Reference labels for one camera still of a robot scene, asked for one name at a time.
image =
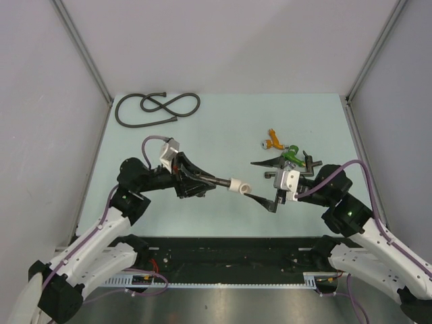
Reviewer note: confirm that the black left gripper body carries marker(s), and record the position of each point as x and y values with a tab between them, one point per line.
180	182

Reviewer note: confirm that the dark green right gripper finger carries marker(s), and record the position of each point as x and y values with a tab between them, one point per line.
274	162
268	205

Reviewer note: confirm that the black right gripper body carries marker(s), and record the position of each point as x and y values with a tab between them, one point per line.
281	200

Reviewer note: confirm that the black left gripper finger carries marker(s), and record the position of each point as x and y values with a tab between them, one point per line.
198	189
186	170

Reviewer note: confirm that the brushed steel water faucet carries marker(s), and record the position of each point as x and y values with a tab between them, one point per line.
216	181

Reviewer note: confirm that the white plastic pipe tee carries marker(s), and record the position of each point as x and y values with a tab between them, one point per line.
238	186

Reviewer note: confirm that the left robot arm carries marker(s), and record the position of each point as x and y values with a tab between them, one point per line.
70	277

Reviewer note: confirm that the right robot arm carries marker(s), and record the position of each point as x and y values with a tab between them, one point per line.
386	263

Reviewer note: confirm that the green faucet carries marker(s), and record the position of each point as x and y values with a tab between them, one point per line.
289	154

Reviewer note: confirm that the orange faucet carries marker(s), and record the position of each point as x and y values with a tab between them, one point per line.
272	141

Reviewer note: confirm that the dark metal L-shaped faucet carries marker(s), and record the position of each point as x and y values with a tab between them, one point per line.
309	165

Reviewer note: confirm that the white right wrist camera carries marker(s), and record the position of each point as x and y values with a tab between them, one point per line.
287	180

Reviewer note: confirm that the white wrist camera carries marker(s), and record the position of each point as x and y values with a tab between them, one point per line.
287	180
168	152

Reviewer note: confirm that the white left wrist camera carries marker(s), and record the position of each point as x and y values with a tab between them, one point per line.
168	152

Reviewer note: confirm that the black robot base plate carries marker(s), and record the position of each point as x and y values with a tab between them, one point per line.
236	260

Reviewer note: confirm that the slotted grey cable duct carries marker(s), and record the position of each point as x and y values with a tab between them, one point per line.
307	281

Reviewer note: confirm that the left aluminium frame post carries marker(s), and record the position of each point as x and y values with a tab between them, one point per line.
81	48

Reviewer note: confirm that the aluminium frame post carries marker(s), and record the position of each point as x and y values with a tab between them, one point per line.
377	48
81	48

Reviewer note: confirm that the right aluminium frame post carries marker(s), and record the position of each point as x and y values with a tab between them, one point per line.
377	48

